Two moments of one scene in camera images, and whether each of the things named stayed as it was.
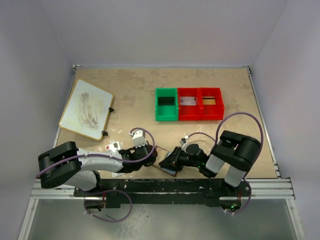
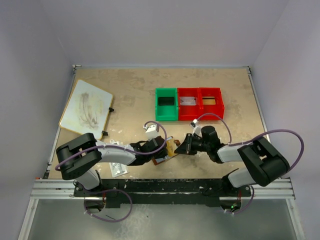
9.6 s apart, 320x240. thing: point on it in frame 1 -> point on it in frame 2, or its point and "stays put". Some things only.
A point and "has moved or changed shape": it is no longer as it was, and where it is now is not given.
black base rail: x=165 y=193 stays put
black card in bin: x=163 y=101 stays put
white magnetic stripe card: x=187 y=101 stays put
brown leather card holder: x=161 y=153 has moved or changed shape
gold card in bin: x=209 y=100 stays put
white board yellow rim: x=87 y=110 stays put
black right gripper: x=171 y=161 -> x=186 y=147
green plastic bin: x=166 y=113 stays put
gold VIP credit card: x=162 y=154 has moved or changed shape
